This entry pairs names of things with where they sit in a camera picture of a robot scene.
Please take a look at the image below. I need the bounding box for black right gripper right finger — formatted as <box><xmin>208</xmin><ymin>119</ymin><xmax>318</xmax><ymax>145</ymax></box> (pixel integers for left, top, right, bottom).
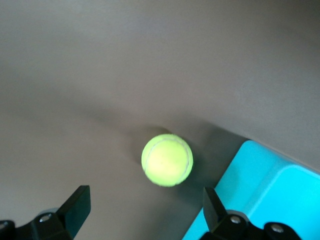
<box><xmin>202</xmin><ymin>186</ymin><xmax>302</xmax><ymax>240</ymax></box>

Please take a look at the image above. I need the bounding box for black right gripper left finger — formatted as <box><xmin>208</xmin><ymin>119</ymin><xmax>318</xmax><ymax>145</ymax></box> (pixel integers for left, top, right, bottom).
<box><xmin>0</xmin><ymin>185</ymin><xmax>91</xmax><ymax>240</ymax></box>

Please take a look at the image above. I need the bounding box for yellow-green tennis ball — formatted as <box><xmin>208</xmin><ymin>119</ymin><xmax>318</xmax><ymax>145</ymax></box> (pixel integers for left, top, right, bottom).
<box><xmin>141</xmin><ymin>133</ymin><xmax>194</xmax><ymax>187</ymax></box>

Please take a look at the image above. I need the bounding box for blue plastic bin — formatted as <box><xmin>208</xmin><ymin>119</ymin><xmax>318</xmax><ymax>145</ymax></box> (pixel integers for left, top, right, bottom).
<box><xmin>181</xmin><ymin>139</ymin><xmax>320</xmax><ymax>240</ymax></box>

